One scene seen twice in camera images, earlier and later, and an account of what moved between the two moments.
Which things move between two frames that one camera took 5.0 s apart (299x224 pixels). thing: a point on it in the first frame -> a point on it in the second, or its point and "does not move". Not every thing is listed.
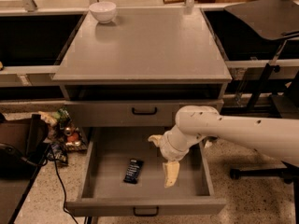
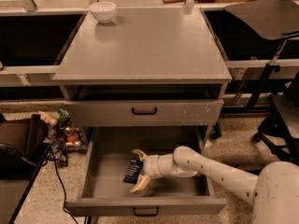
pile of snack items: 61,130 does not move
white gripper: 168,146 -> 151,165
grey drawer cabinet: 142,68 does not move
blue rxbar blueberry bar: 134,170 does not move
